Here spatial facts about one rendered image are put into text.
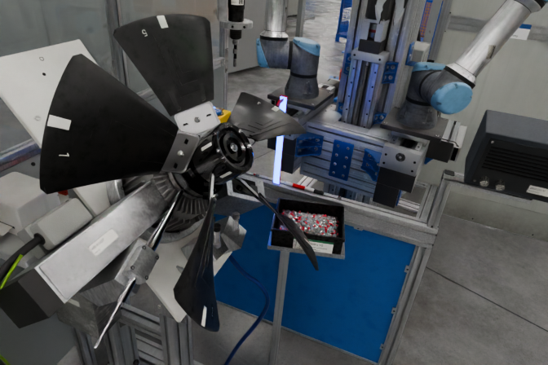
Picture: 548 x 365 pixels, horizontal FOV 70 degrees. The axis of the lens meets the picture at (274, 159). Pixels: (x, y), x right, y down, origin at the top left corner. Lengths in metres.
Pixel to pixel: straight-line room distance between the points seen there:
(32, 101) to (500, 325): 2.24
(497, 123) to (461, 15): 1.46
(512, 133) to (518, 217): 1.93
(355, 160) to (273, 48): 0.58
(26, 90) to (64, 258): 0.40
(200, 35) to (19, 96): 0.41
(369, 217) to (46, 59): 1.02
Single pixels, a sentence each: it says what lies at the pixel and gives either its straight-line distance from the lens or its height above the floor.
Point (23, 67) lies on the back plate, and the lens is 1.02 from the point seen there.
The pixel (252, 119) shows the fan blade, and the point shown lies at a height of 1.19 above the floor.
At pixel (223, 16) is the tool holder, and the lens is 0.85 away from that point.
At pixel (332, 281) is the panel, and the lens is 1.59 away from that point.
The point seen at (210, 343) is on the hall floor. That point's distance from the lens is 1.99.
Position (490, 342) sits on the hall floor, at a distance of 2.33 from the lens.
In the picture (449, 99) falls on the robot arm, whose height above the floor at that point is 1.20.
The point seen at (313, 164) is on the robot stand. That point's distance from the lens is 1.77.
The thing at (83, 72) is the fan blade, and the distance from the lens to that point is 0.71.
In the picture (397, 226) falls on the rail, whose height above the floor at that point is 0.83.
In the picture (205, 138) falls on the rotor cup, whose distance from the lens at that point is 0.83.
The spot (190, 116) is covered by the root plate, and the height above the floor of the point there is 1.26.
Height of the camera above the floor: 1.61
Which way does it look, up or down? 29 degrees down
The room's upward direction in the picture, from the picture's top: 5 degrees clockwise
